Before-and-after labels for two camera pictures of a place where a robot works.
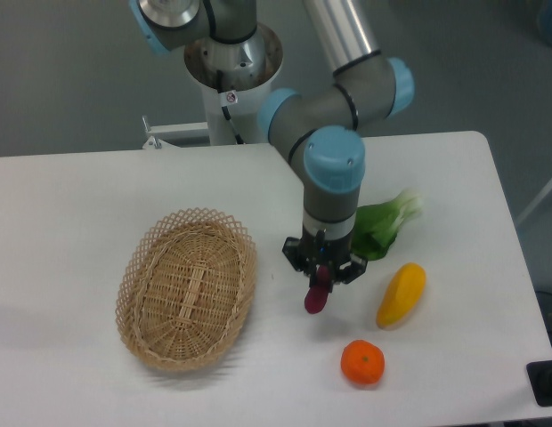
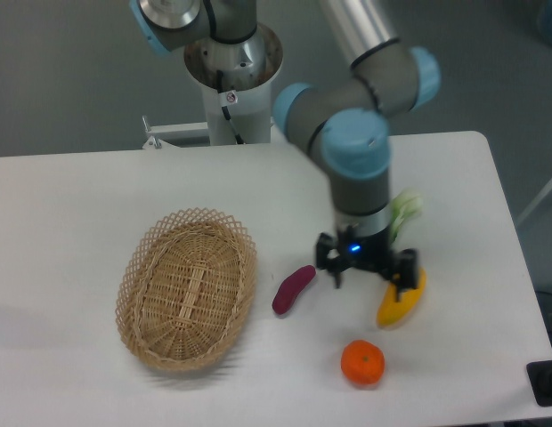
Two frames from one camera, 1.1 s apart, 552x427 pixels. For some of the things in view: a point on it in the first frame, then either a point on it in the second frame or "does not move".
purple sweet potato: (317, 295) -> (290, 286)
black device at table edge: (545, 379) does not move
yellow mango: (402, 296) does not move
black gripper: (310, 252) -> (372, 252)
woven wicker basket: (184, 288) does not move
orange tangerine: (362, 362) does not move
